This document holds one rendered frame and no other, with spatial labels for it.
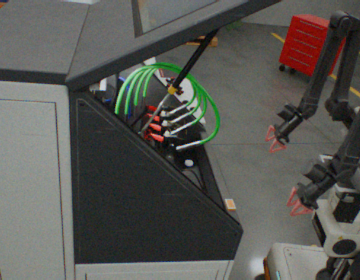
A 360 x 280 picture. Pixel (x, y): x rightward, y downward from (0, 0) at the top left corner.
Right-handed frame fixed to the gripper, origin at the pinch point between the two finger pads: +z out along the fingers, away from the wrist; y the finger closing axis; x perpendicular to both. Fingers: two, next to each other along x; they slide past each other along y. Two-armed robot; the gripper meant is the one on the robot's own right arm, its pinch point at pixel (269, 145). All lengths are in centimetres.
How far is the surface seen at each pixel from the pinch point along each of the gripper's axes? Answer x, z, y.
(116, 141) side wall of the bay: -71, 0, 60
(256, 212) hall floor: 73, 75, -61
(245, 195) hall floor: 67, 78, -80
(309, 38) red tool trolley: 141, -32, -365
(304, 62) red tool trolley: 161, -3, -361
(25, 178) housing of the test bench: -85, 23, 64
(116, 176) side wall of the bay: -65, 11, 60
